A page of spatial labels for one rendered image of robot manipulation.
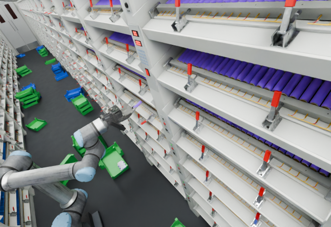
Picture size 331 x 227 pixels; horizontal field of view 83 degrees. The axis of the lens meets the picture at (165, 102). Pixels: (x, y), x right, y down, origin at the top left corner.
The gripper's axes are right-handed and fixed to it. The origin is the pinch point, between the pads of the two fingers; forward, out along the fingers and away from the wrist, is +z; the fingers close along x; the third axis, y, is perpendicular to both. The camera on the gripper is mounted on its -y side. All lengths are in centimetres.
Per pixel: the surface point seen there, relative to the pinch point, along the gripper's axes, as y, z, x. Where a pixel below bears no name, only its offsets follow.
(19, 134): -89, -121, 226
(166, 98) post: 20.2, 5.8, -34.5
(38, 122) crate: -103, -99, 261
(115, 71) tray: 13.6, 7.3, 32.5
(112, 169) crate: -100, -34, 63
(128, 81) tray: 12.6, 6.8, 10.6
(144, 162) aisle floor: -104, -2, 46
